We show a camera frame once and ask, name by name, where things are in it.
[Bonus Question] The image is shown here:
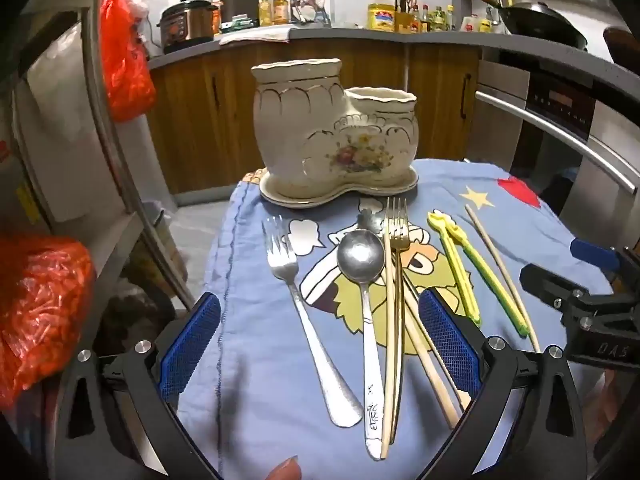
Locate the dark clay pot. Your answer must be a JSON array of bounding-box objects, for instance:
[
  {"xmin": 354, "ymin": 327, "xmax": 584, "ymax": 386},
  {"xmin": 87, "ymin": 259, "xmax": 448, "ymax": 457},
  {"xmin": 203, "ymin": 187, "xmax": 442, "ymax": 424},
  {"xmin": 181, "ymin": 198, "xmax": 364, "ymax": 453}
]
[{"xmin": 602, "ymin": 26, "xmax": 640, "ymax": 62}]

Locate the built-in oven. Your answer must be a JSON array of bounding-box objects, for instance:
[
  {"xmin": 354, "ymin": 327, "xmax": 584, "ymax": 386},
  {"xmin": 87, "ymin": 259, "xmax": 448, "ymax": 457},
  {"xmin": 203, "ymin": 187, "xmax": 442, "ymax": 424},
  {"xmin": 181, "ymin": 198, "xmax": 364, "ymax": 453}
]
[{"xmin": 470, "ymin": 57, "xmax": 640, "ymax": 201}]

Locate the metal storage rack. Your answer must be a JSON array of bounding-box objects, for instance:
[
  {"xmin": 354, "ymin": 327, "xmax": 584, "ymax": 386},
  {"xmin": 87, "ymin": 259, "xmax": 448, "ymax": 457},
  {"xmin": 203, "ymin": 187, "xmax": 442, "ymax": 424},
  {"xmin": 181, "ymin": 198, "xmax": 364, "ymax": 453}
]
[{"xmin": 0, "ymin": 0, "xmax": 201, "ymax": 311}]

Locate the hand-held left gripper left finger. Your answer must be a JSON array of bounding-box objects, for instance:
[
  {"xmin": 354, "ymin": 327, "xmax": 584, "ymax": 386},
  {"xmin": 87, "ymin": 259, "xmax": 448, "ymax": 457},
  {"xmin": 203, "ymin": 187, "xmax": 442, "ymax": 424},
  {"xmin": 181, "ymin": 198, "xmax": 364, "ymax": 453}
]
[{"xmin": 52, "ymin": 291, "xmax": 223, "ymax": 480}]

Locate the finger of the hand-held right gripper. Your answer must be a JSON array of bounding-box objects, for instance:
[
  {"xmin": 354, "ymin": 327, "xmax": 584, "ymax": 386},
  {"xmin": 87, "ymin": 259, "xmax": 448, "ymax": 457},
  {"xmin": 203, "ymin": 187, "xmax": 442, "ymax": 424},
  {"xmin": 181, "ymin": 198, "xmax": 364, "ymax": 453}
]
[
  {"xmin": 570, "ymin": 237, "xmax": 640, "ymax": 283},
  {"xmin": 519, "ymin": 263, "xmax": 597, "ymax": 315}
]

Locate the silver spoon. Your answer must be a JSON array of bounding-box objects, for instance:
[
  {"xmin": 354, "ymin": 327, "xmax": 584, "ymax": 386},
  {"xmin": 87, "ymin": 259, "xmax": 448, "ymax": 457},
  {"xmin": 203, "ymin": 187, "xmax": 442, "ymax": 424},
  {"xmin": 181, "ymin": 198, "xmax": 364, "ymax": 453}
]
[{"xmin": 336, "ymin": 231, "xmax": 386, "ymax": 461}]

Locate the person's left hand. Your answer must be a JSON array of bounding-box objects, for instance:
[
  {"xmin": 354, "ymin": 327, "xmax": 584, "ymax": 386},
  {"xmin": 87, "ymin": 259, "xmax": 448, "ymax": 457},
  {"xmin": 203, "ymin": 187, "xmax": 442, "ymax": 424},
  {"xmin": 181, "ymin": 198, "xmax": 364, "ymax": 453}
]
[{"xmin": 266, "ymin": 455, "xmax": 304, "ymax": 480}]

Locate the hanging red plastic bag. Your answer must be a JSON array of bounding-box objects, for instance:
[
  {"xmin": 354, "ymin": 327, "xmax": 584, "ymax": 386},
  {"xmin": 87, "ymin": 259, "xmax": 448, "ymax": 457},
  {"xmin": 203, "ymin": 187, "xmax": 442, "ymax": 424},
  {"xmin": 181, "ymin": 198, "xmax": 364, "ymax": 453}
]
[{"xmin": 99, "ymin": 0, "xmax": 158, "ymax": 123}]

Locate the black wok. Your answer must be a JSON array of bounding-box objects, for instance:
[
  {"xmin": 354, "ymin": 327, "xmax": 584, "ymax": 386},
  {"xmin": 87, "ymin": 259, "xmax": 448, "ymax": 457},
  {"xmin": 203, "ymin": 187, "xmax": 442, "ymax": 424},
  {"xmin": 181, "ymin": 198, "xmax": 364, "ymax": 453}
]
[{"xmin": 451, "ymin": 0, "xmax": 589, "ymax": 50}]

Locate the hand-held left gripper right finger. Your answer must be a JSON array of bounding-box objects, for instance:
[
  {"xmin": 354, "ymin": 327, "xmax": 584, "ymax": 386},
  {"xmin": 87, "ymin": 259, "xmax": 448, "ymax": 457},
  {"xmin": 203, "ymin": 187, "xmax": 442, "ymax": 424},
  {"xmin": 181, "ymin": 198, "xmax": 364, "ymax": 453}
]
[{"xmin": 418, "ymin": 287, "xmax": 590, "ymax": 480}]

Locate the wooden chopstick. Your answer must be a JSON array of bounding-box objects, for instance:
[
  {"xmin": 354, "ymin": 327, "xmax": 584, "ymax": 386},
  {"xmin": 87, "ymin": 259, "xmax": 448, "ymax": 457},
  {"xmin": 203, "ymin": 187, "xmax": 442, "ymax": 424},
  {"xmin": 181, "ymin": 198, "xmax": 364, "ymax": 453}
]
[
  {"xmin": 380, "ymin": 232, "xmax": 392, "ymax": 459},
  {"xmin": 400, "ymin": 275, "xmax": 462, "ymax": 430},
  {"xmin": 406, "ymin": 277, "xmax": 473, "ymax": 408},
  {"xmin": 464, "ymin": 204, "xmax": 542, "ymax": 353}
]

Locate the wooden kitchen cabinet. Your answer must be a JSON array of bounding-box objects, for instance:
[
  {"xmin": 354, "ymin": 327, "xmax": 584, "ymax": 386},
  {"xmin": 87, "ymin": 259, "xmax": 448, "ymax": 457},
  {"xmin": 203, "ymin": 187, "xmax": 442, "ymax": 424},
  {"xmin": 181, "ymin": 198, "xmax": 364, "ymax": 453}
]
[{"xmin": 146, "ymin": 40, "xmax": 482, "ymax": 195}]

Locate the large yellow oil jug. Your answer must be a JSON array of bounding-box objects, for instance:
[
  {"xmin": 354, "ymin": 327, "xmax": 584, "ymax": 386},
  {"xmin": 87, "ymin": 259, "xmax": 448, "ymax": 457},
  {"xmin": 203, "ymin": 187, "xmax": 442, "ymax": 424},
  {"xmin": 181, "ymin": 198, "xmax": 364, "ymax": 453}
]
[{"xmin": 367, "ymin": 2, "xmax": 397, "ymax": 31}]

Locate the silver fork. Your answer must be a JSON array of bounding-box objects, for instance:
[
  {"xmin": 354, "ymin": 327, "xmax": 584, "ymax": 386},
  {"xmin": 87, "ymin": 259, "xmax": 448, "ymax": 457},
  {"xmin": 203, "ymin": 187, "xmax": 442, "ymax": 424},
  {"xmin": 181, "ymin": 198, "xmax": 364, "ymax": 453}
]
[{"xmin": 262, "ymin": 215, "xmax": 364, "ymax": 428}]

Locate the blue cartoon printed cloth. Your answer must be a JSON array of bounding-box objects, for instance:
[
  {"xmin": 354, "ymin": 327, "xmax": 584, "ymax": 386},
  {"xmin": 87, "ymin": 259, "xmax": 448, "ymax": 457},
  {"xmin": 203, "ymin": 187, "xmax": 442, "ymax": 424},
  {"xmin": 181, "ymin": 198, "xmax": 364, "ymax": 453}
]
[{"xmin": 177, "ymin": 158, "xmax": 613, "ymax": 480}]

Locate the green plastic chopstick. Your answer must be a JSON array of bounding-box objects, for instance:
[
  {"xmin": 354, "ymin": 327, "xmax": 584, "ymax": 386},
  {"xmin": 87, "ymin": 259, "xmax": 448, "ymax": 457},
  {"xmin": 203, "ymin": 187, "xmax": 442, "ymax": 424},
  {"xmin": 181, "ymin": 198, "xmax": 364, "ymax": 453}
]
[{"xmin": 442, "ymin": 217, "xmax": 530, "ymax": 337}]

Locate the small silver utensil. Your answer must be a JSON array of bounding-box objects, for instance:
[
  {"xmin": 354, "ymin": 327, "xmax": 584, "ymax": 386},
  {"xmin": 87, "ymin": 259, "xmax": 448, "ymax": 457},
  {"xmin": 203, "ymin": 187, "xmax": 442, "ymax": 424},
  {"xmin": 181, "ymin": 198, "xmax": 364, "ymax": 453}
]
[{"xmin": 356, "ymin": 207, "xmax": 385, "ymax": 235}]

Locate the gold fork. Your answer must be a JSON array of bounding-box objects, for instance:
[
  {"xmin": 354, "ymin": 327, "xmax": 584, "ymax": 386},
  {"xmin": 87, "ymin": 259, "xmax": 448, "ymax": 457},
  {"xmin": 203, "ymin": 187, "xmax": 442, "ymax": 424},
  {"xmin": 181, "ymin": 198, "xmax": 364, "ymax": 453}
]
[{"xmin": 384, "ymin": 196, "xmax": 410, "ymax": 445}]

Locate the knife block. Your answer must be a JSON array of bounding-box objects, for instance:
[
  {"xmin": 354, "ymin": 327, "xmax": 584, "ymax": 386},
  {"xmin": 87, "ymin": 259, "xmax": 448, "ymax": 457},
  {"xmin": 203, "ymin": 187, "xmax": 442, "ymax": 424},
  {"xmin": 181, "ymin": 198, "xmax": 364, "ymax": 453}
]
[{"xmin": 394, "ymin": 0, "xmax": 420, "ymax": 34}]

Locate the floral ceramic utensil holder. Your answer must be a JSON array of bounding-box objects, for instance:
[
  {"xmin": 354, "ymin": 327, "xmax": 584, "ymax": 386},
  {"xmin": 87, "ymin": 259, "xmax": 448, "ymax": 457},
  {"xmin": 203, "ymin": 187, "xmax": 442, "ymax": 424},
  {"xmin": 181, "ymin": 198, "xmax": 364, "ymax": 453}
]
[{"xmin": 251, "ymin": 58, "xmax": 419, "ymax": 197}]

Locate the white towel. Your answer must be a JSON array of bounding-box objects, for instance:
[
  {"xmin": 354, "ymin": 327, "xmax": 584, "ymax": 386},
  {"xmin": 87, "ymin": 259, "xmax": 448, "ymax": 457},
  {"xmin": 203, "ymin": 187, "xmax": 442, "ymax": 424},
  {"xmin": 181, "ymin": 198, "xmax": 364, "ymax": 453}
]
[{"xmin": 219, "ymin": 24, "xmax": 292, "ymax": 46}]

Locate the ceramic holder tray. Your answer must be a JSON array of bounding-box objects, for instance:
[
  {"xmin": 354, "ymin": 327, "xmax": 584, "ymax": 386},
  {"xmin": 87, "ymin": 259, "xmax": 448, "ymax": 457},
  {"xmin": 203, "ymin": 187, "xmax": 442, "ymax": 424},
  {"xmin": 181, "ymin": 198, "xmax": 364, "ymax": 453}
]
[{"xmin": 258, "ymin": 166, "xmax": 420, "ymax": 209}]

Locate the rice cooker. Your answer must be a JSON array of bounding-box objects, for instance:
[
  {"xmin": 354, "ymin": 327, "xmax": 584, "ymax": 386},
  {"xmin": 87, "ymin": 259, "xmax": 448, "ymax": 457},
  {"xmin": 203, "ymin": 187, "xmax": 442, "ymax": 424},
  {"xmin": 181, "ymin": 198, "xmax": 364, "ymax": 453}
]
[{"xmin": 156, "ymin": 0, "xmax": 222, "ymax": 54}]

